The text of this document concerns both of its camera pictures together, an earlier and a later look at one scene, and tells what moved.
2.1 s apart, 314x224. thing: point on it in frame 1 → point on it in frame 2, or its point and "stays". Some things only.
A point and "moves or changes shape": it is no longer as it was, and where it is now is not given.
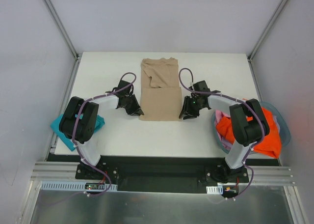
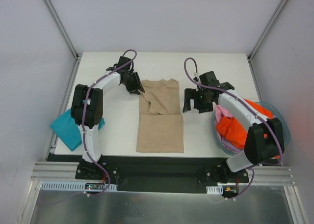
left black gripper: (130, 104) → (134, 83)
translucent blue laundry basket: (287, 131) stays
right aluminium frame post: (274, 17) stays
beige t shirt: (161, 96) moves or changes shape
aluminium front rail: (276, 175) stays
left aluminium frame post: (77, 56) stays
